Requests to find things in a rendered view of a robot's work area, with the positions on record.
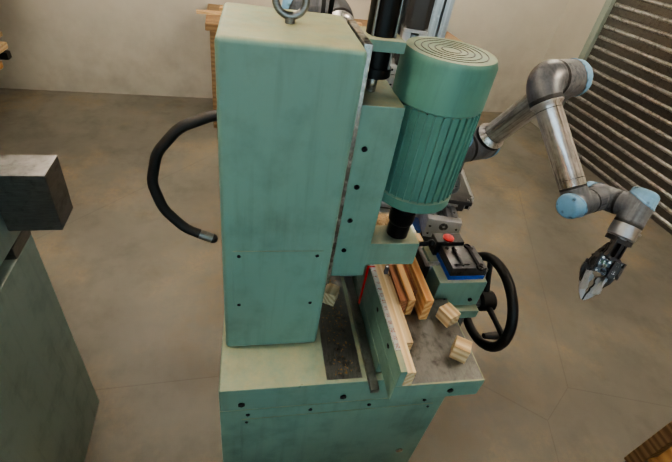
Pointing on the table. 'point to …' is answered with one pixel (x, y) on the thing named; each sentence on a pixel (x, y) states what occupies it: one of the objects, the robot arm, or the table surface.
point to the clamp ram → (424, 262)
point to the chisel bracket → (394, 250)
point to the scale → (385, 310)
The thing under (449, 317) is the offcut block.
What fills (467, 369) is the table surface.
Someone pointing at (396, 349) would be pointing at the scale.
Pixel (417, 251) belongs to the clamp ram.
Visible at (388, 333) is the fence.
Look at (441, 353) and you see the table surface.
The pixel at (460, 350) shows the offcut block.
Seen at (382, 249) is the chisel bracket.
